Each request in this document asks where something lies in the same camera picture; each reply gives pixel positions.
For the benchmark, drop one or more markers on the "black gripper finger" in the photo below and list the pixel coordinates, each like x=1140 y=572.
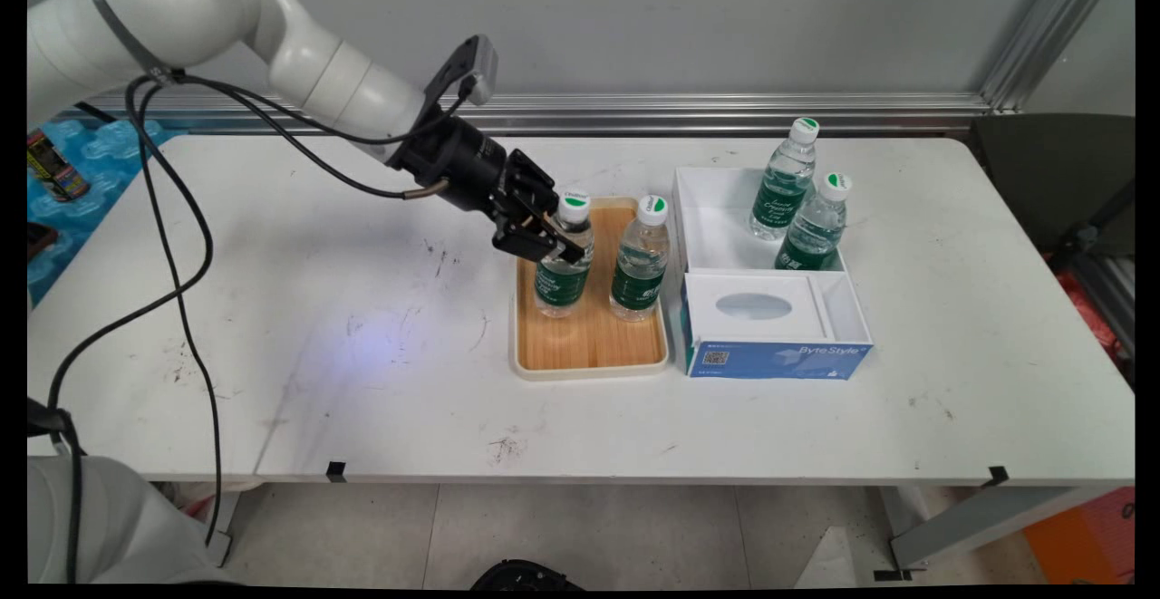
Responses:
x=535 y=244
x=555 y=211

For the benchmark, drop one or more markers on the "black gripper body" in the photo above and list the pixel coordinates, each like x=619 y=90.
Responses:
x=462 y=164

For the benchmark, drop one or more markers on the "green label water bottle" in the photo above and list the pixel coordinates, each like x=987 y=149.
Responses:
x=811 y=232
x=639 y=264
x=781 y=191
x=562 y=282

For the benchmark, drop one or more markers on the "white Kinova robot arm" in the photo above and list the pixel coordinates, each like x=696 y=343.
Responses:
x=199 y=10

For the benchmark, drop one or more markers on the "wooden tray with cream rim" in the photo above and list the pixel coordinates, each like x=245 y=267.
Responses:
x=594 y=345

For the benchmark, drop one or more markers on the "white and blue cardboard box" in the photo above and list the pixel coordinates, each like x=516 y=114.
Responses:
x=770 y=359

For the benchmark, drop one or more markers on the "black object on floor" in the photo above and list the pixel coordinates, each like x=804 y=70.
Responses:
x=521 y=576

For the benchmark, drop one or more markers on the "blue bubble mat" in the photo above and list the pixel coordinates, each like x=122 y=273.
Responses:
x=109 y=150

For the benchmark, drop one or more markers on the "dark printed drink can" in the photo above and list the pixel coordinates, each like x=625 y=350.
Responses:
x=56 y=169

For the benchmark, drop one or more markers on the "white table leg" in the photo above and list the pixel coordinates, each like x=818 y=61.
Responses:
x=979 y=522

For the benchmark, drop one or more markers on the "red bag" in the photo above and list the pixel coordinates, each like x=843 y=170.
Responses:
x=1087 y=309

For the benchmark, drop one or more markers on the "orange box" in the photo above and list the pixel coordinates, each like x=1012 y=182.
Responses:
x=1087 y=540

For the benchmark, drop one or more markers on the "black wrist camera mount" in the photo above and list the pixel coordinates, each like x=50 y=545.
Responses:
x=458 y=73

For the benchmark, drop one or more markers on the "horizontal aluminium frame rail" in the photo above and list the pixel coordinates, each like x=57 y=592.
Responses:
x=725 y=114

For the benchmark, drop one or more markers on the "aluminium frame post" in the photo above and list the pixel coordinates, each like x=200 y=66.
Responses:
x=1042 y=46

